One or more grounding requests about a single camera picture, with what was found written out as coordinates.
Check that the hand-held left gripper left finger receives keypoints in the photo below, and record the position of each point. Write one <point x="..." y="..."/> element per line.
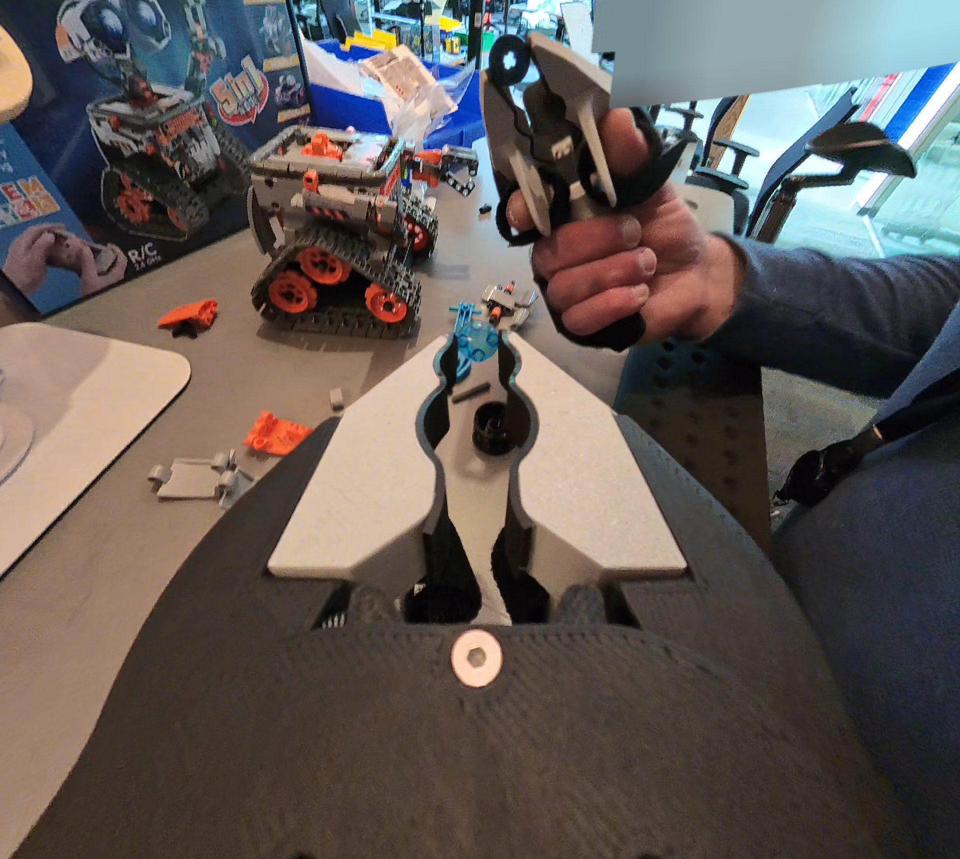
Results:
<point x="352" y="499"/>

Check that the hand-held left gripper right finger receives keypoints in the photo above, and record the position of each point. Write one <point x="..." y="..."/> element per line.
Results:
<point x="600" y="499"/>

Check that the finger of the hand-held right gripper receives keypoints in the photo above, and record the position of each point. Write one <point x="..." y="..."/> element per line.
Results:
<point x="574" y="79"/>
<point x="510" y="146"/>

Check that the black round brick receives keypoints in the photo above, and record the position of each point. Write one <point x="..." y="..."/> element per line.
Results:
<point x="510" y="60"/>

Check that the black spoked wheel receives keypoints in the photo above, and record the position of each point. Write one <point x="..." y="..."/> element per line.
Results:
<point x="493" y="428"/>

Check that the grey panel hinge assembly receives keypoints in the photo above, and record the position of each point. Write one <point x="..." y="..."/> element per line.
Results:
<point x="517" y="300"/>

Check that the blue plastic separator tool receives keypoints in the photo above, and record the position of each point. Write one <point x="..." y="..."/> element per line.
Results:
<point x="459" y="310"/>

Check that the blue transparent dome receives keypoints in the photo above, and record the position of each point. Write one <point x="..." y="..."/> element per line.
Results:
<point x="476" y="341"/>

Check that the person's right forearm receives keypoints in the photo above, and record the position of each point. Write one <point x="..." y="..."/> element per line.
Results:
<point x="840" y="311"/>

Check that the person's right hand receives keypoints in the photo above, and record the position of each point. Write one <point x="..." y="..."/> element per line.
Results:
<point x="660" y="259"/>

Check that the orange sloped panel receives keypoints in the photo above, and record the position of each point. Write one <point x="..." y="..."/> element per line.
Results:
<point x="276" y="433"/>

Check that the clear plastic bag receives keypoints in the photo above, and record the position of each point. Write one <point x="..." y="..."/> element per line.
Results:
<point x="405" y="86"/>

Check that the black dimpled pad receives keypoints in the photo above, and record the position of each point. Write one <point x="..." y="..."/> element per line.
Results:
<point x="697" y="424"/>

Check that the short dark grey axle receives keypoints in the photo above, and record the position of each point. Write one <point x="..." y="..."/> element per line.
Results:
<point x="471" y="394"/>

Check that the grey orange toy tracked robot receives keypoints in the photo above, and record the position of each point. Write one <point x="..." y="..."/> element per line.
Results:
<point x="337" y="236"/>

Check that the orange curved piece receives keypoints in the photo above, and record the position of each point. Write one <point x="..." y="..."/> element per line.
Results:
<point x="191" y="314"/>

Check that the white book stand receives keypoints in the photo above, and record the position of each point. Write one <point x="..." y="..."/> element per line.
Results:
<point x="75" y="424"/>

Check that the black office chair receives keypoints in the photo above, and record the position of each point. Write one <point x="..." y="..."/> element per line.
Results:
<point x="862" y="150"/>

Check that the blue kit box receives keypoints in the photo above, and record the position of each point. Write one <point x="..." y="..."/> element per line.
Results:
<point x="150" y="86"/>

